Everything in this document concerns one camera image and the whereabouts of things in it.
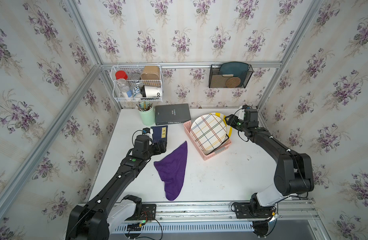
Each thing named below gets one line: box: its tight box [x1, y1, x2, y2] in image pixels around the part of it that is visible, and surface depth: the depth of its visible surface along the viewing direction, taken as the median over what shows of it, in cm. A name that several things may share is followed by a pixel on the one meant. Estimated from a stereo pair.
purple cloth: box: [153, 141, 188, 201], surface depth 88 cm
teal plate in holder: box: [219, 62, 249, 87], surface depth 94 cm
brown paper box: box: [140, 65, 160, 80], surface depth 92 cm
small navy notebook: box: [150, 125, 168, 142], surface depth 106 cm
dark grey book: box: [155, 103, 192, 126], surface depth 114 cm
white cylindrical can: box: [141, 85, 162, 98], surface depth 95 cm
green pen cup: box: [138, 105, 156, 126], surface depth 107 cm
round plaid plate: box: [190, 114, 227, 151], surface depth 100 cm
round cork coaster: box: [225, 77, 241, 88], surface depth 99 cm
